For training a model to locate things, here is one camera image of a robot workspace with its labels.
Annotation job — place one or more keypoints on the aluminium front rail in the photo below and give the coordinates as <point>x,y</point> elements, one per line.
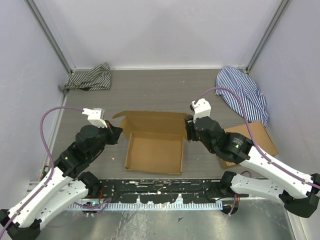
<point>32,187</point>

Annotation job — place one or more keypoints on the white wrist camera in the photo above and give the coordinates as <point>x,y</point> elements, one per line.
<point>201,108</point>
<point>95,117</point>

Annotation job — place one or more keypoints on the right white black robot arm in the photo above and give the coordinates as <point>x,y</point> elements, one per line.
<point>295,190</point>

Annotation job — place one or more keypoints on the black white striped cloth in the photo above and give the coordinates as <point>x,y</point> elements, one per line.
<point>96,79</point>

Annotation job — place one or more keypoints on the light blue slotted cable duct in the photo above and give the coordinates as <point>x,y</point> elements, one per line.
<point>176,206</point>

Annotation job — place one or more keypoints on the brown cardboard box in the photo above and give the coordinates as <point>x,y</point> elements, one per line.
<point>252,140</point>
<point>156,141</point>

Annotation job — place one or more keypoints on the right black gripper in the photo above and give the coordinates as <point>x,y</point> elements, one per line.
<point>190,129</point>

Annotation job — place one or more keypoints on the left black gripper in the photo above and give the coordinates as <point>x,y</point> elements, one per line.
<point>114,132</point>

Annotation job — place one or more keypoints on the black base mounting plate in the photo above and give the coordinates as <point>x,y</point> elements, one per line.
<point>160,191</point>

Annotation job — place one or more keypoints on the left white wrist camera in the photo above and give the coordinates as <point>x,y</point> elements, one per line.
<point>95,117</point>

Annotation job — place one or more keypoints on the blue white striped cloth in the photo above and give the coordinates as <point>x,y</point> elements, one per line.
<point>251,97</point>

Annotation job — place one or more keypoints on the aluminium frame post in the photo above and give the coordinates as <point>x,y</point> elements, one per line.
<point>280,10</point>
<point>48,34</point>

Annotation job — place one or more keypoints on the right aluminium frame post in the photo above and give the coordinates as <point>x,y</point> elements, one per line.
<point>280,10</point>

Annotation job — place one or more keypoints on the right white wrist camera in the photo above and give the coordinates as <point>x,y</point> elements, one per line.
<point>201,108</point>

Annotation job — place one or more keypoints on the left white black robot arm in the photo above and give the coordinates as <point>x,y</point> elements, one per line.
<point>66,182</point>

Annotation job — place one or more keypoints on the folded brown cardboard box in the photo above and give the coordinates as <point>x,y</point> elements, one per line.
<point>252,140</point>

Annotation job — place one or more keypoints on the left aluminium frame post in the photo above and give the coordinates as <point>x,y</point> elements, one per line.
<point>48,34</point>

